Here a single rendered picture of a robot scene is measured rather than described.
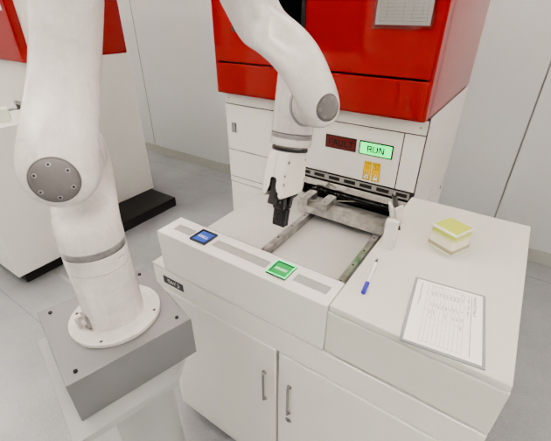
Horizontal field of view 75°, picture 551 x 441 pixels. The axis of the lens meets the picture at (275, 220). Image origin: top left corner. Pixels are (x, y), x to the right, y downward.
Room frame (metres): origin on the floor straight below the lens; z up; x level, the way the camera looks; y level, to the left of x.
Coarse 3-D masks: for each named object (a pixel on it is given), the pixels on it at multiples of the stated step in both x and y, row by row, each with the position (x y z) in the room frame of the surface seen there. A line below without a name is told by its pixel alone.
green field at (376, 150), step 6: (360, 144) 1.19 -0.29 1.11; (366, 144) 1.18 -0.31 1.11; (372, 144) 1.17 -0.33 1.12; (378, 144) 1.16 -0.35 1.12; (360, 150) 1.19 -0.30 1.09; (366, 150) 1.18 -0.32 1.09; (372, 150) 1.17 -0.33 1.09; (378, 150) 1.16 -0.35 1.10; (384, 150) 1.14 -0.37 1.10; (390, 150) 1.13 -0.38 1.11; (378, 156) 1.15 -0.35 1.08; (384, 156) 1.14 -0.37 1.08; (390, 156) 1.13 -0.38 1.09
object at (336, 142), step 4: (328, 136) 1.26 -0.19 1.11; (332, 136) 1.25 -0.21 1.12; (336, 136) 1.24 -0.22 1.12; (328, 140) 1.26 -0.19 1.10; (332, 140) 1.25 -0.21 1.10; (336, 140) 1.24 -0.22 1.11; (340, 140) 1.23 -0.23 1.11; (344, 140) 1.23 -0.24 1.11; (348, 140) 1.22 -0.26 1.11; (352, 140) 1.21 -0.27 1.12; (328, 144) 1.26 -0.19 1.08; (332, 144) 1.25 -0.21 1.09; (336, 144) 1.24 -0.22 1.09; (340, 144) 1.23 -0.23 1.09; (344, 144) 1.23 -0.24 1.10; (348, 144) 1.22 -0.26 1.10; (352, 144) 1.21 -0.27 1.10; (340, 148) 1.23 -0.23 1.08; (344, 148) 1.23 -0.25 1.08; (348, 148) 1.22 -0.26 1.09; (352, 148) 1.21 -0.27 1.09
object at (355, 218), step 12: (300, 204) 1.19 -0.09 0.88; (312, 204) 1.18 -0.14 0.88; (336, 204) 1.18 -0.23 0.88; (324, 216) 1.13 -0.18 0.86; (336, 216) 1.10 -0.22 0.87; (348, 216) 1.09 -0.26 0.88; (360, 216) 1.09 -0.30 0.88; (372, 216) 1.09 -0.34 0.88; (360, 228) 1.05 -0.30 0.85; (372, 228) 1.03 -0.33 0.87
